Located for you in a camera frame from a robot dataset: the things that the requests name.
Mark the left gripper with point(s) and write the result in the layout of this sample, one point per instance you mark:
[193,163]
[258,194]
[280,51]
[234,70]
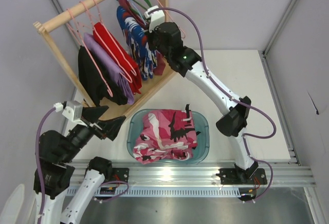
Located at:
[95,125]

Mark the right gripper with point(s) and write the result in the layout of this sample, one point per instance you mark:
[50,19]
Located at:
[153,40]

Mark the blue patterned trousers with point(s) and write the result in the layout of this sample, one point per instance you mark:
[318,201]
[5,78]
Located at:
[137,42]

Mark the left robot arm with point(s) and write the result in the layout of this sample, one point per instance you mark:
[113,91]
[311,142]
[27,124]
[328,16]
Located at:
[54,153]

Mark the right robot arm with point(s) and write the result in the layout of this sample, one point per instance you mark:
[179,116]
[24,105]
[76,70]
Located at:
[235,110]

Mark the pink hanger with red garment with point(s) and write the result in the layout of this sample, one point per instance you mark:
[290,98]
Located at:
[114,41]

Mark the pink hanger with purple garment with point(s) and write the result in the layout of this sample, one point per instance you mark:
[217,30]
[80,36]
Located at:
[109,47]

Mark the pink hanger with black garment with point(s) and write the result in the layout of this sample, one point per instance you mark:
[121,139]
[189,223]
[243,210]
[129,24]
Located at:
[89,53]

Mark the maroon tank top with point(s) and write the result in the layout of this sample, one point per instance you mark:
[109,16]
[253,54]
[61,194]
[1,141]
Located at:
[160,63]

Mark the black garment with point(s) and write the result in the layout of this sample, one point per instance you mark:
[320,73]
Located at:
[92,82]

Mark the red garment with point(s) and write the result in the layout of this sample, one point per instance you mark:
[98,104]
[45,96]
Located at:
[137,81]

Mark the purple garment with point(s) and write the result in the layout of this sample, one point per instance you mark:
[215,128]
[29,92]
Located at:
[114,72]

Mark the wooden clothes rack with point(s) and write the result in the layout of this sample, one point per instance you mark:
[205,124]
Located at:
[149,89]

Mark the pink camouflage garment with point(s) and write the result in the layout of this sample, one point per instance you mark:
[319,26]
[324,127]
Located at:
[167,134]

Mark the teal plastic basket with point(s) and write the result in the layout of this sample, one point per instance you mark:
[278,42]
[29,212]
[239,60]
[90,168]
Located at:
[203,138]

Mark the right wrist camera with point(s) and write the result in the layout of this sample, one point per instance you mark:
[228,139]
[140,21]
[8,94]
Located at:
[155,16]

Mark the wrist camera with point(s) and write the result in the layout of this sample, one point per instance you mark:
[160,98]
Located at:
[71,110]
[155,16]

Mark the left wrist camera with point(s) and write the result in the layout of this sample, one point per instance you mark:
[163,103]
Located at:
[71,110]

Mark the aluminium mounting rail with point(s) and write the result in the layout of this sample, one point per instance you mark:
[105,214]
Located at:
[203,174]

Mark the white slotted cable duct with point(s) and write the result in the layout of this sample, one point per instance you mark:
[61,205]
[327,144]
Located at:
[140,191]

